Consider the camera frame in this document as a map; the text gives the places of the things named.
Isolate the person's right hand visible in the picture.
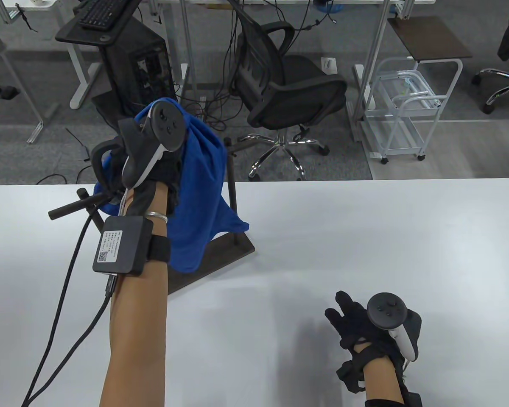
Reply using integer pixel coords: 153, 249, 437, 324
324, 290, 399, 361

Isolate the person's left hand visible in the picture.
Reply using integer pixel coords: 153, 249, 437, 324
127, 146, 184, 217

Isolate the blue t-shirt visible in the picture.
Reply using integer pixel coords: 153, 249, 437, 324
93, 101, 250, 273

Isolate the dark wooden desktop rack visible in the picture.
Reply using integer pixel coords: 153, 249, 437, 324
49, 137, 259, 295

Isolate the person's right forearm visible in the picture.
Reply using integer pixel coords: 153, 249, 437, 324
355, 343, 406, 407

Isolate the person's left forearm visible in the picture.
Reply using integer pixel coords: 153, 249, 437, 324
99, 182, 171, 407

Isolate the white desktop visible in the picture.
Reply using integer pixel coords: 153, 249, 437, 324
0, 178, 509, 407

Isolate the black white hand controller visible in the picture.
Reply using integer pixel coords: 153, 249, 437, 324
366, 292, 423, 362
91, 98, 185, 196

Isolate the black computer tower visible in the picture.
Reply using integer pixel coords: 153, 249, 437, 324
103, 19, 179, 123

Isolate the white desk leg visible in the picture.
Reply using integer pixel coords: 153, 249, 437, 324
53, 0, 101, 110

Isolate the black mesh office chair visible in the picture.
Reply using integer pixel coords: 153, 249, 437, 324
227, 0, 348, 182

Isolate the black rolling computer stand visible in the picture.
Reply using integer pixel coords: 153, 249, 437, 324
55, 0, 183, 136

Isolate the black keyboard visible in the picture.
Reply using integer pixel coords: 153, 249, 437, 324
77, 0, 130, 30

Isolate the chrome base office chair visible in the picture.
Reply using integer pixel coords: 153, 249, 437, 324
472, 8, 509, 114

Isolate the brown side table top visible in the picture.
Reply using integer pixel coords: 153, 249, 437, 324
388, 16, 473, 62

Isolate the tangle of black cables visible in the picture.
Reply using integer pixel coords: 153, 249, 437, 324
172, 0, 249, 137

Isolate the grey adapter with cable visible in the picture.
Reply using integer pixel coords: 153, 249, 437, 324
65, 128, 91, 162

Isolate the black looped floor cable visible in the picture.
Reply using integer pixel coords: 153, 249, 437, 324
36, 164, 96, 185

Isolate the black glove cable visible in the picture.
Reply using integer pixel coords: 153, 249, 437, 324
21, 193, 124, 407

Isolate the aluminium frame stand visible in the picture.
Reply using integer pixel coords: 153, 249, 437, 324
0, 13, 61, 144

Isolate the white wire trolley cart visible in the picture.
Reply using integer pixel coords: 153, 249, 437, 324
362, 57, 464, 164

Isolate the aluminium frame post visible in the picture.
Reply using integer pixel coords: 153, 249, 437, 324
351, 0, 393, 143

